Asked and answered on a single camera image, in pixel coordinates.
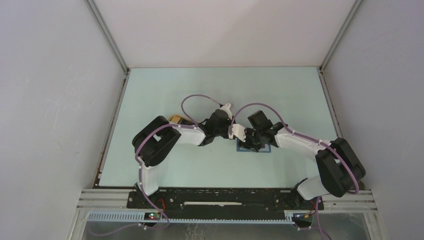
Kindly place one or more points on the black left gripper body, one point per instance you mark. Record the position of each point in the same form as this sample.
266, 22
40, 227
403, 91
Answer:
223, 131

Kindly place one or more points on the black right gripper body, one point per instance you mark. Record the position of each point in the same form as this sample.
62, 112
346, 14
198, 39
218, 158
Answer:
253, 140

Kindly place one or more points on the blue card holder wallet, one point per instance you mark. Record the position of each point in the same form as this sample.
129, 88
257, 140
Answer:
264, 149

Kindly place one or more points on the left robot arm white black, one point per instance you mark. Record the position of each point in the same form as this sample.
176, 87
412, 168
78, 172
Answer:
154, 142

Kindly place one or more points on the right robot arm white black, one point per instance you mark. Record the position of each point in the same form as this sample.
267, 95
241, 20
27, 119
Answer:
339, 168

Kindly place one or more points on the beige oval card tray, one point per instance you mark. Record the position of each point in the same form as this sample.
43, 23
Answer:
176, 119

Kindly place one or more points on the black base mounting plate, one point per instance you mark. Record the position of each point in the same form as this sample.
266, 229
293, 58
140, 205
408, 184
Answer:
244, 204

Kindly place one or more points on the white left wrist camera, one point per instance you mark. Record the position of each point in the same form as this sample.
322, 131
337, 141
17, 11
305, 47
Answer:
227, 108

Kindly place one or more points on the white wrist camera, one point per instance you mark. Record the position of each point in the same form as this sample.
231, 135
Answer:
227, 108
237, 131

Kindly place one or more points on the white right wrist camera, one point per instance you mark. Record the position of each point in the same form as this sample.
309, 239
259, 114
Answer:
237, 131

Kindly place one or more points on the aluminium frame rail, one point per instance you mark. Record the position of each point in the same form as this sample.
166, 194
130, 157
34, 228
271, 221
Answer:
116, 200

